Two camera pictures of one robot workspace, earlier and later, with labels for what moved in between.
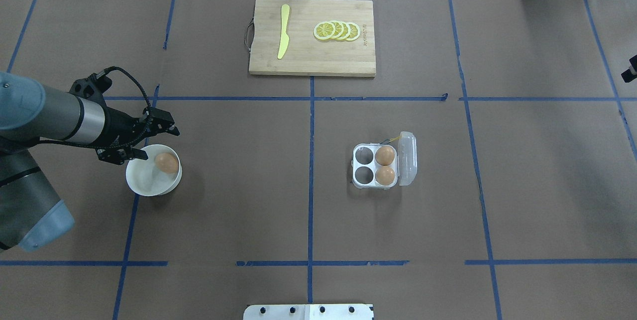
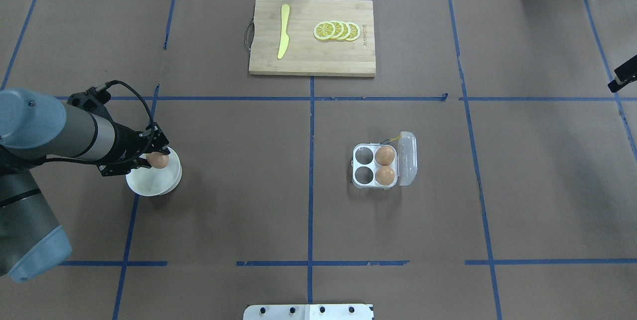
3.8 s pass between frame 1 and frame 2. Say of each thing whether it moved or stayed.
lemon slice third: stayed
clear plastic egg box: stayed
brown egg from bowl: moved
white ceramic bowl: stayed
